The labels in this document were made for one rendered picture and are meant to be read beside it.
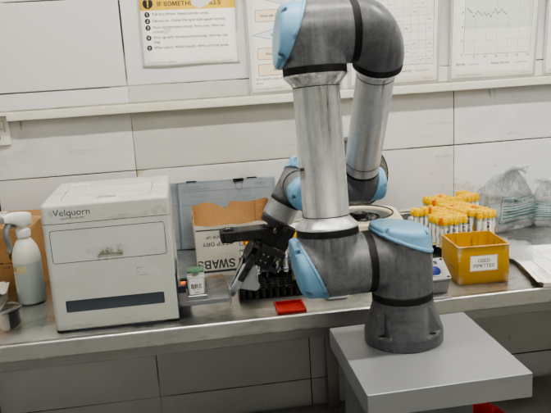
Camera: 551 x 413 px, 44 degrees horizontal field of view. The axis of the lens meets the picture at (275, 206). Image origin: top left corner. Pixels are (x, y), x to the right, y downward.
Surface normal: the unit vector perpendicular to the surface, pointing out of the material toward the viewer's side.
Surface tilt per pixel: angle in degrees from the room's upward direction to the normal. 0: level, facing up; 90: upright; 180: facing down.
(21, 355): 90
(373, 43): 114
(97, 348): 90
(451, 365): 1
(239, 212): 87
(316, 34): 84
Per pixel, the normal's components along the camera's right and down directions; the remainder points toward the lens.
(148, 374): 0.14, 0.22
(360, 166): -0.29, 0.67
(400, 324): -0.29, -0.07
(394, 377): -0.07, -0.97
